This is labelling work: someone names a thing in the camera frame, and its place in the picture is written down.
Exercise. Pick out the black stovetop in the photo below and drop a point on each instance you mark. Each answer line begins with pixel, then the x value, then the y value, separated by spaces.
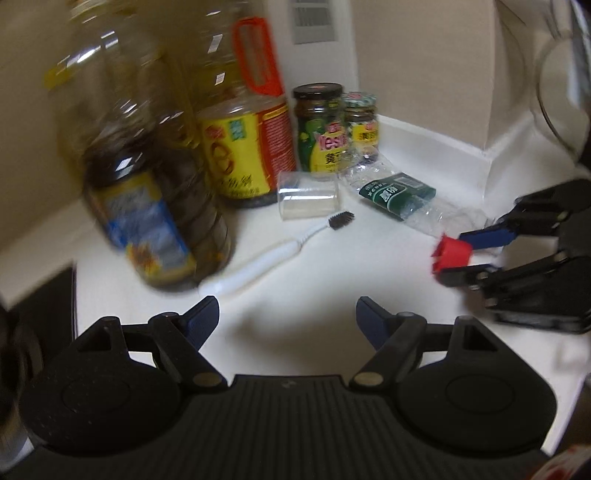
pixel 41 314

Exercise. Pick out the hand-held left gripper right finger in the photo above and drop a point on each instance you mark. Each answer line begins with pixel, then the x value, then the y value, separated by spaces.
pixel 369 323

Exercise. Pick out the glass pot lid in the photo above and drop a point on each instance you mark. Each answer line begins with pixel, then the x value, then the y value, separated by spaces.
pixel 568 69

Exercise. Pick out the small patterned lid jar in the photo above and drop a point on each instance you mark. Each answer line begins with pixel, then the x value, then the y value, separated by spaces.
pixel 362 124

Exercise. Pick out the clear plastic cup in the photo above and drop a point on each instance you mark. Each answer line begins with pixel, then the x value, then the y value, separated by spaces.
pixel 307 196

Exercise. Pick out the white toothbrush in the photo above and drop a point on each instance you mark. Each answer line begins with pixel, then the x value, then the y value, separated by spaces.
pixel 258 267

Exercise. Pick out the grey wall vent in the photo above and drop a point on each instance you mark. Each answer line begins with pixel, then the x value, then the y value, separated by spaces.
pixel 312 21

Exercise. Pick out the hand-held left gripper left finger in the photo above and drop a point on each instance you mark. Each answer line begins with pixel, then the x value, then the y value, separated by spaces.
pixel 205 318

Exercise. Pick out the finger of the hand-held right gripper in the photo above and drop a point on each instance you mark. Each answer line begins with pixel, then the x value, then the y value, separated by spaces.
pixel 489 239
pixel 461 278

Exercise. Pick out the large dark oil bottle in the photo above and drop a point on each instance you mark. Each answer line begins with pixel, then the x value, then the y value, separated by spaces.
pixel 147 194

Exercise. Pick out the black lid pickle jar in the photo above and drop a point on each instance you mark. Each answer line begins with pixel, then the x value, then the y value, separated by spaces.
pixel 319 134

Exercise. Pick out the crushed red cap plastic bottle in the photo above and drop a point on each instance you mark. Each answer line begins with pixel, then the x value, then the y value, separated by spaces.
pixel 397 194

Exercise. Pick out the yellow label oil bottle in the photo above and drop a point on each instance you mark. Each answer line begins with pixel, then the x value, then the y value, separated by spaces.
pixel 244 152

